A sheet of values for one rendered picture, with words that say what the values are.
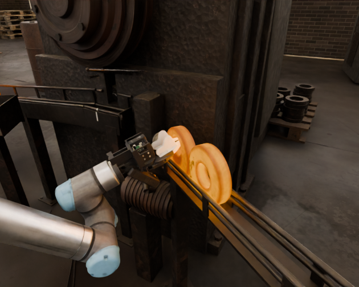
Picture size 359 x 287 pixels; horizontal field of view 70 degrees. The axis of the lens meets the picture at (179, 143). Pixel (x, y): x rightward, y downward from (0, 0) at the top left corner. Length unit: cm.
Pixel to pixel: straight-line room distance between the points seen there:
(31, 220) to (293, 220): 138
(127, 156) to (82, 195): 15
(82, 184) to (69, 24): 54
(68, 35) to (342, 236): 159
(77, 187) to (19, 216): 16
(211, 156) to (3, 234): 43
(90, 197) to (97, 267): 17
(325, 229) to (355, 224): 20
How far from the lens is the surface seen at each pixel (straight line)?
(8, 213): 59
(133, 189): 94
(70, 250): 63
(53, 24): 104
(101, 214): 73
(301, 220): 169
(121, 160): 68
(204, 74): 94
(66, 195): 70
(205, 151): 59
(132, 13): 89
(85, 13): 90
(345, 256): 160
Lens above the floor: 110
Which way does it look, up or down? 29 degrees down
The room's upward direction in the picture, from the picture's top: straight up
